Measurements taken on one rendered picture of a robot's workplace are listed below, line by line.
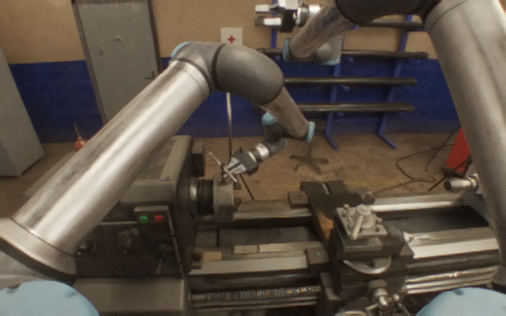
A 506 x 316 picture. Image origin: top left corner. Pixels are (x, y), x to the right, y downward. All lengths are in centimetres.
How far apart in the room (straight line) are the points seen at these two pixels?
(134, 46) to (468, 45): 402
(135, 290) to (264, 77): 109
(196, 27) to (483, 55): 376
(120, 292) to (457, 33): 142
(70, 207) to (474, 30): 68
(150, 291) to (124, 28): 359
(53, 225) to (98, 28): 403
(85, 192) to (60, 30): 430
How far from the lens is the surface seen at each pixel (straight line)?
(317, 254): 134
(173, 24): 410
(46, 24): 480
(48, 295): 37
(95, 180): 48
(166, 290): 132
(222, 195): 117
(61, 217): 47
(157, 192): 102
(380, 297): 129
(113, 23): 430
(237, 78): 60
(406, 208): 188
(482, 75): 50
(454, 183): 173
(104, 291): 142
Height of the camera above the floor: 189
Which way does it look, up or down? 30 degrees down
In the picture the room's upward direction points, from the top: straight up
